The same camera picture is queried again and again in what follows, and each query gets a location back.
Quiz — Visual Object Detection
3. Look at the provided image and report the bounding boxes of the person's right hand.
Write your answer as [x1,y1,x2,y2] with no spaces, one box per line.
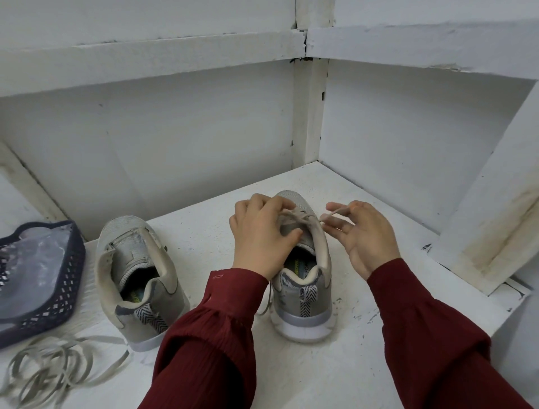
[319,199,402,281]

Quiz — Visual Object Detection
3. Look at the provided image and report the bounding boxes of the person's left hand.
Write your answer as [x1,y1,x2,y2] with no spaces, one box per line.
[229,193,303,281]

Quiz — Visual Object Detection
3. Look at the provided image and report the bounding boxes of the grey shoelace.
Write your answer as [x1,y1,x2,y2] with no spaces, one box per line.
[0,333,131,409]
[257,209,353,317]

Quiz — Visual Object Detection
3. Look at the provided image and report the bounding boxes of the grey mesh shoe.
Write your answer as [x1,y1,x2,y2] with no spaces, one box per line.
[268,189,337,344]
[95,215,190,353]

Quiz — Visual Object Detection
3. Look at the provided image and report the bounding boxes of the clear plastic bag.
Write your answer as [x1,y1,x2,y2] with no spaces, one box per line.
[0,228,75,321]

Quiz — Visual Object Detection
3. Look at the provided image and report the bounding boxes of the person's left forearm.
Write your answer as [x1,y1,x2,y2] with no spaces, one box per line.
[138,268,270,409]

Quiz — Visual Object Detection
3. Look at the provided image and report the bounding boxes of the person's right forearm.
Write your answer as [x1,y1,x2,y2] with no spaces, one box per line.
[367,258,533,409]

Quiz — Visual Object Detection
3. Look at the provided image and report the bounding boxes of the dark plastic lattice basket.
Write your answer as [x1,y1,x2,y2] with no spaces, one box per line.
[0,221,87,349]

